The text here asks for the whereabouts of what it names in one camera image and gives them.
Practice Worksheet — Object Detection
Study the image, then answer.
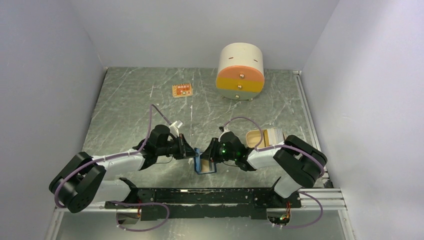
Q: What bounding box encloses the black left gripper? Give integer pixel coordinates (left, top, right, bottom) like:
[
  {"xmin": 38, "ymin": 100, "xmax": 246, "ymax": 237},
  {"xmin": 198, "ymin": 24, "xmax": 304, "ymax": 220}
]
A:
[{"xmin": 157, "ymin": 133, "xmax": 199, "ymax": 160}]

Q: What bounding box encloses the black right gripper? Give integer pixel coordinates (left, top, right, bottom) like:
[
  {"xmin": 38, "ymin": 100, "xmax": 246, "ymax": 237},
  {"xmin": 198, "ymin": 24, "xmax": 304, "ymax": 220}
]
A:
[{"xmin": 199, "ymin": 137, "xmax": 237, "ymax": 163}]

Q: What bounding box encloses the beige credit card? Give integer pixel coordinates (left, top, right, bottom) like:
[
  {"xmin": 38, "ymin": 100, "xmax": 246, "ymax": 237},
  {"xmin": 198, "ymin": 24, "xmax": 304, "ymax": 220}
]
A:
[{"xmin": 200, "ymin": 159, "xmax": 215, "ymax": 174}]

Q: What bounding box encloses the blue card holder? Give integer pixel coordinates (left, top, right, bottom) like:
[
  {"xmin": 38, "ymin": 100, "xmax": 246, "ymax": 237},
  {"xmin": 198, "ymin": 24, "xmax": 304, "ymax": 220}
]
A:
[{"xmin": 194, "ymin": 147, "xmax": 217, "ymax": 175}]

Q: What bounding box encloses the stack of credit cards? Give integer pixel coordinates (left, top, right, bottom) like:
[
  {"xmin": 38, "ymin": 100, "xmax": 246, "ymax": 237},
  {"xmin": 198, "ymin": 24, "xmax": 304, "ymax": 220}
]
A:
[{"xmin": 263, "ymin": 127, "xmax": 286, "ymax": 147}]

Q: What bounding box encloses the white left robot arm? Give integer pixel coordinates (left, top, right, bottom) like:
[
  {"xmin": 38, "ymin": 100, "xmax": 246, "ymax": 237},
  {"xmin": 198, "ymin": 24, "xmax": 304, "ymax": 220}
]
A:
[{"xmin": 48, "ymin": 124, "xmax": 198, "ymax": 213}]

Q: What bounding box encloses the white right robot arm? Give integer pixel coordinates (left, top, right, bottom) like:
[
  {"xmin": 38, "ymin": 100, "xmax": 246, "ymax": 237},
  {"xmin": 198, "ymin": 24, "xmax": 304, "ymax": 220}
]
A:
[{"xmin": 195, "ymin": 131, "xmax": 328, "ymax": 207}]

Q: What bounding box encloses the beige card tray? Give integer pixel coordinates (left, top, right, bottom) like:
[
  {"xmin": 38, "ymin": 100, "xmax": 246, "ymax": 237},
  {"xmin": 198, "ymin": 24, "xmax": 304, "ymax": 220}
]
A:
[{"xmin": 245, "ymin": 129, "xmax": 267, "ymax": 148}]

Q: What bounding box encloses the orange patterned card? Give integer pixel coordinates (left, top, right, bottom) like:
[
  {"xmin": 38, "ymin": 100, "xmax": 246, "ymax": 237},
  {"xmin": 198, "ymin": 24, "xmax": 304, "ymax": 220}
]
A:
[{"xmin": 171, "ymin": 83, "xmax": 193, "ymax": 98}]

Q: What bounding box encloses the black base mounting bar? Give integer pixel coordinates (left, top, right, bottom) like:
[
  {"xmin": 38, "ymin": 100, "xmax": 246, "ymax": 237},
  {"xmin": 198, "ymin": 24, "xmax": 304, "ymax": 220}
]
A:
[{"xmin": 104, "ymin": 187, "xmax": 301, "ymax": 221}]

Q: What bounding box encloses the round pastel drawer cabinet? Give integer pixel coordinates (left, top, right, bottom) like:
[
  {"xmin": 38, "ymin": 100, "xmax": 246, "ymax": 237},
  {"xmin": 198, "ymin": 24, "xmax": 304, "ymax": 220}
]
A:
[{"xmin": 215, "ymin": 42, "xmax": 265, "ymax": 101}]

